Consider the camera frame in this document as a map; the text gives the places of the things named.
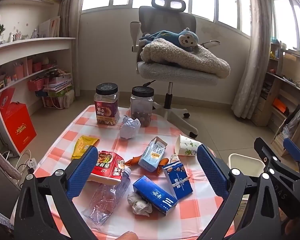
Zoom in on wire rack with papers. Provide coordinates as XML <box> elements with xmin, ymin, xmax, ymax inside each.
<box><xmin>41</xmin><ymin>67</ymin><xmax>74</xmax><ymax>109</ymax></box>

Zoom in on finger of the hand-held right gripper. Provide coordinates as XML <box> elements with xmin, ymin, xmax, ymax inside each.
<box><xmin>254</xmin><ymin>137</ymin><xmax>300</xmax><ymax>180</ymax></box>
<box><xmin>283</xmin><ymin>137</ymin><xmax>300</xmax><ymax>173</ymax></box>

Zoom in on striped grey cloth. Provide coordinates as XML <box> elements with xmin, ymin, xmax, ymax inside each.
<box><xmin>0</xmin><ymin>140</ymin><xmax>22</xmax><ymax>180</ymax></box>

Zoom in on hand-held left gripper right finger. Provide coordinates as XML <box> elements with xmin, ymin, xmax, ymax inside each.
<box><xmin>197</xmin><ymin>144</ymin><xmax>288</xmax><ymax>240</ymax></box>

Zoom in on grey office chair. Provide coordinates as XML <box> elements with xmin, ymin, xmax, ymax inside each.
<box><xmin>130</xmin><ymin>0</ymin><xmax>220</xmax><ymax>138</ymax></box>

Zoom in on red gift box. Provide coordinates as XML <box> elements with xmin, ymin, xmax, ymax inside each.
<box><xmin>4</xmin><ymin>102</ymin><xmax>37</xmax><ymax>153</ymax></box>

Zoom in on clear jar with black lid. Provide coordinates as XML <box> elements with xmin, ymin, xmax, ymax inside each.
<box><xmin>130</xmin><ymin>86</ymin><xmax>154</xmax><ymax>127</ymax></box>

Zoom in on clear crushed plastic bottle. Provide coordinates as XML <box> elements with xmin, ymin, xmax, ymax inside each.
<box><xmin>82</xmin><ymin>167</ymin><xmax>132</xmax><ymax>227</ymax></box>

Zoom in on white plastic bin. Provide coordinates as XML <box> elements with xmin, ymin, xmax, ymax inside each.
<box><xmin>227</xmin><ymin>153</ymin><xmax>265</xmax><ymax>180</ymax></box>

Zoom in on orange checkered tablecloth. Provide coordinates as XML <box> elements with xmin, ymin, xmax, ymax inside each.
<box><xmin>34</xmin><ymin>104</ymin><xmax>240</xmax><ymax>238</ymax></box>

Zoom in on red snack bag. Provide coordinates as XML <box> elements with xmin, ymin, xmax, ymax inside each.
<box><xmin>87</xmin><ymin>151</ymin><xmax>125</xmax><ymax>186</ymax></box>

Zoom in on yellow snack packet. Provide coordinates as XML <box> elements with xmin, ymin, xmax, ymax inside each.
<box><xmin>71</xmin><ymin>135</ymin><xmax>100</xmax><ymax>160</ymax></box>

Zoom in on blue monkey plush toy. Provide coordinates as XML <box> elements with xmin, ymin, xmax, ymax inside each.
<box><xmin>139</xmin><ymin>28</ymin><xmax>197</xmax><ymax>49</ymax></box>

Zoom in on wooden shelf unit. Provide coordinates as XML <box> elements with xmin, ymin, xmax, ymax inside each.
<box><xmin>251</xmin><ymin>42</ymin><xmax>300</xmax><ymax>160</ymax></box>

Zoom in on beige fleece blanket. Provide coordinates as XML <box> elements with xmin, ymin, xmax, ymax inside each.
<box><xmin>141</xmin><ymin>38</ymin><xmax>230</xmax><ymax>80</ymax></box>

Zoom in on crumpled white paper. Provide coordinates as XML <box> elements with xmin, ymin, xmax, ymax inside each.
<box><xmin>119</xmin><ymin>115</ymin><xmax>141</xmax><ymax>140</ymax></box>

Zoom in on crumpled grey tissue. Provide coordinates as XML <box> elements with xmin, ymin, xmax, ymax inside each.
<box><xmin>127</xmin><ymin>192</ymin><xmax>153</xmax><ymax>216</ymax></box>

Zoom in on beige curtain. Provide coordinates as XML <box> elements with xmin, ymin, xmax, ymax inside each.
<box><xmin>59</xmin><ymin>0</ymin><xmax>84</xmax><ymax>97</ymax></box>
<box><xmin>231</xmin><ymin>0</ymin><xmax>274</xmax><ymax>119</ymax></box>

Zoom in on light blue milk carton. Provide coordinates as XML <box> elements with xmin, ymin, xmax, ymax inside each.
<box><xmin>138</xmin><ymin>137</ymin><xmax>168</xmax><ymax>172</ymax></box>

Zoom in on orange peel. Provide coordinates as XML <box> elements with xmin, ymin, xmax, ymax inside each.
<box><xmin>125</xmin><ymin>155</ymin><xmax>169</xmax><ymax>175</ymax></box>

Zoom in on white power strip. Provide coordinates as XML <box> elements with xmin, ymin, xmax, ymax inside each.
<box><xmin>27</xmin><ymin>157</ymin><xmax>38</xmax><ymax>171</ymax></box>

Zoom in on nut jar with purple label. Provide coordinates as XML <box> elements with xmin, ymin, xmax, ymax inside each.
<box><xmin>94</xmin><ymin>83</ymin><xmax>120</xmax><ymax>125</ymax></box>

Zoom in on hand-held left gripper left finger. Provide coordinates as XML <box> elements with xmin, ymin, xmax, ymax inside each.
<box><xmin>14</xmin><ymin>145</ymin><xmax>100</xmax><ymax>240</ymax></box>

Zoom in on blue carton with almond print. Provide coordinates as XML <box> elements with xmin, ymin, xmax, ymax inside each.
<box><xmin>162</xmin><ymin>162</ymin><xmax>193</xmax><ymax>200</ymax></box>

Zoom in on pink plastic basket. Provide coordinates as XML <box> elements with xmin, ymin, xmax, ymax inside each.
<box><xmin>27</xmin><ymin>78</ymin><xmax>45</xmax><ymax>92</ymax></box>

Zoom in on white wall bookshelf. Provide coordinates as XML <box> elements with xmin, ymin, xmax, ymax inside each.
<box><xmin>0</xmin><ymin>0</ymin><xmax>77</xmax><ymax>155</ymax></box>

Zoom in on orange packet on shelf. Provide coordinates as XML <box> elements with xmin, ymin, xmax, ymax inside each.
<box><xmin>272</xmin><ymin>98</ymin><xmax>289</xmax><ymax>115</ymax></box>

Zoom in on long blue box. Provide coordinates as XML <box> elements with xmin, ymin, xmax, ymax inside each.
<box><xmin>133</xmin><ymin>176</ymin><xmax>178</xmax><ymax>217</ymax></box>

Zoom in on white paper cup green print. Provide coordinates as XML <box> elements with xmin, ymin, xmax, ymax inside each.
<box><xmin>174</xmin><ymin>134</ymin><xmax>203</xmax><ymax>157</ymax></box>

